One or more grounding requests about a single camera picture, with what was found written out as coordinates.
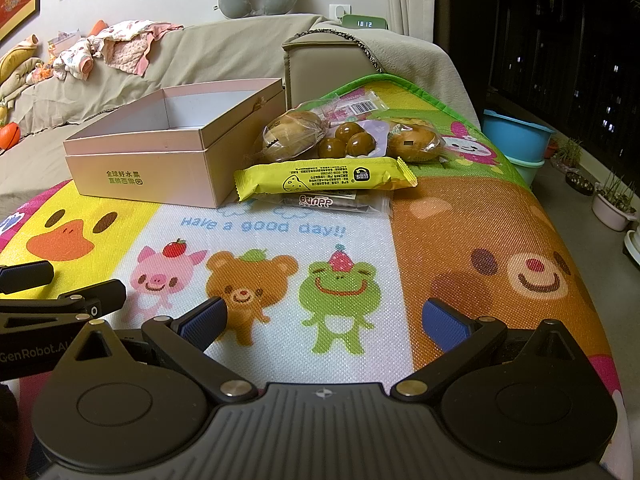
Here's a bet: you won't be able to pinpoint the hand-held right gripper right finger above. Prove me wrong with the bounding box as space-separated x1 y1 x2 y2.
391 299 598 403

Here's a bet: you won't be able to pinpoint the green digital clock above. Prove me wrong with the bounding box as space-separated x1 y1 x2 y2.
341 14 384 31

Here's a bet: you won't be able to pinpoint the teal plastic basin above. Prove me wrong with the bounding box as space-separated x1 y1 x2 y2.
507 157 547 189

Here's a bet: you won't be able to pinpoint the blue plastic basin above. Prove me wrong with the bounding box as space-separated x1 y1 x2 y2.
482 109 557 162

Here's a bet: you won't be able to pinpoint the pink floral clothes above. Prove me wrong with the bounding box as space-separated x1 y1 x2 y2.
50 19 185 82

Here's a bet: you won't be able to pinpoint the clear packet with brown bar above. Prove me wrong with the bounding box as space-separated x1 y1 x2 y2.
250 191 393 217

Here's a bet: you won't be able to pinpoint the colourful cartoon play mat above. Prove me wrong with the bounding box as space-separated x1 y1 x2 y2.
0 74 626 480

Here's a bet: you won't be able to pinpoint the small dark plant pot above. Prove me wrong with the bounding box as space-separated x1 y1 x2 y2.
565 170 597 196

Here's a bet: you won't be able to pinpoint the brown eggs tray packet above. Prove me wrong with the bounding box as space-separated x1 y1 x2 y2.
310 87 393 161

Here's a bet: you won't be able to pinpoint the potted green plant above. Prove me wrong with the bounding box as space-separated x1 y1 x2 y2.
549 136 585 172

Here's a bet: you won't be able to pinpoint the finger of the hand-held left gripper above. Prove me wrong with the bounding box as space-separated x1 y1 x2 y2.
0 280 127 322
0 261 55 295

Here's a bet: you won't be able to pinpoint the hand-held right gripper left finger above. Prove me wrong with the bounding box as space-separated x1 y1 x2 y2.
52 297 256 406

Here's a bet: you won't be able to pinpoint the white plant pot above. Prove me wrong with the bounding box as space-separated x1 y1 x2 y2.
592 180 640 232

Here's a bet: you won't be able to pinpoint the yellow plush toy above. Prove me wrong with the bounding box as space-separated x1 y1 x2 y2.
0 35 47 107

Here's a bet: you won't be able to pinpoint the bun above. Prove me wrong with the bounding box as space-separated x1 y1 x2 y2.
261 105 331 164
385 117 448 164

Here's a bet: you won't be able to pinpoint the dark balcony window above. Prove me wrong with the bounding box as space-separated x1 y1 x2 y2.
435 0 640 161

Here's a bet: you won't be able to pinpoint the pink cardboard box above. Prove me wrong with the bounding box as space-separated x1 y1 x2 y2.
63 78 287 209

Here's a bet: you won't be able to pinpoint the orange toy ball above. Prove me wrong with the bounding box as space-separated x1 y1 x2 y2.
0 122 22 151

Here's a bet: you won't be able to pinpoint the yellow snack bar packet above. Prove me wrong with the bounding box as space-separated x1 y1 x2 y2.
234 156 418 204

